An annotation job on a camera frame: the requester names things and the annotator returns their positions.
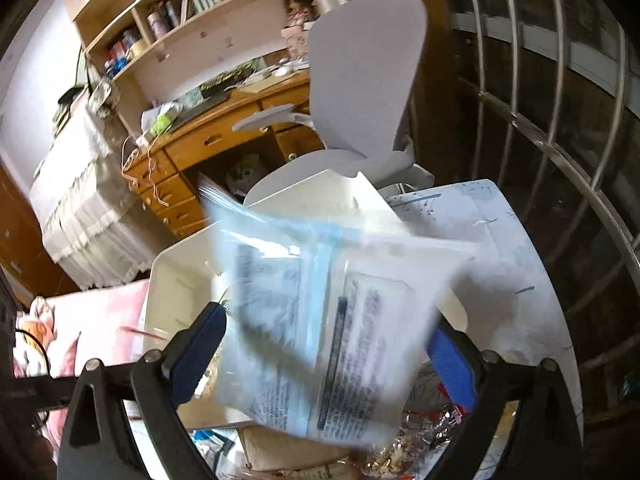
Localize green tissue pack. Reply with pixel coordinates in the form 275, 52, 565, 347
150, 113, 175, 136

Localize doll on desk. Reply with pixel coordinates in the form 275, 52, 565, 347
281, 0, 319, 60

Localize blue white small snack packet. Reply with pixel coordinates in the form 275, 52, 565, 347
191, 428, 240, 479

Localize wooden desk with drawers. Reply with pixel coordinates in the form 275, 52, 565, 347
124, 70, 322, 238

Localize large white cracker bag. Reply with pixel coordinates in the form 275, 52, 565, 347
196, 169, 482, 453

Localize wooden bookshelf hutch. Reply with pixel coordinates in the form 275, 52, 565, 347
64, 0, 343, 136

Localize white printed tablecloth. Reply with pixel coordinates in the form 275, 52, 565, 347
129, 178, 586, 480

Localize stuffed toy on bed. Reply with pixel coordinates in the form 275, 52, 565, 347
13, 296, 55, 377

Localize white charging cable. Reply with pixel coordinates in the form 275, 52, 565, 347
119, 131, 174, 208

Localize red mixed nuts packet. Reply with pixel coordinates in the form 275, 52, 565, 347
359, 361, 465, 479

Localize metal window security bars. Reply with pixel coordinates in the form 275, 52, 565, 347
449, 0, 640, 376

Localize white plastic organizer box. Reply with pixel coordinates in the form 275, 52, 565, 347
142, 168, 471, 430

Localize lace covered cabinet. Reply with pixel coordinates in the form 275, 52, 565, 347
29, 105, 176, 290

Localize grey office chair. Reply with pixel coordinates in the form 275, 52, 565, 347
232, 0, 435, 205

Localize beige wafer bar pack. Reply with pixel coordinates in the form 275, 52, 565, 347
238, 426, 360, 479

